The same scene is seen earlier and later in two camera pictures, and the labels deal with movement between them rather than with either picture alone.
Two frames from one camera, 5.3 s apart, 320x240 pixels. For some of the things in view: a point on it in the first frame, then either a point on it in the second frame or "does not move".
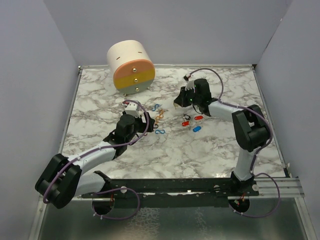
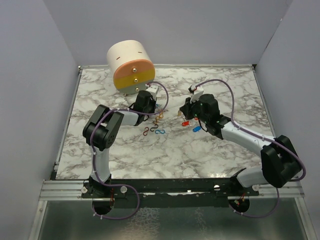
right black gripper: (180, 99) → (186, 108)
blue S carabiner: (161, 131) does not move
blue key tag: (195, 129) does not move
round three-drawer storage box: (133, 68) does not move
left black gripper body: (140, 126) → (151, 108)
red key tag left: (185, 123) does not move
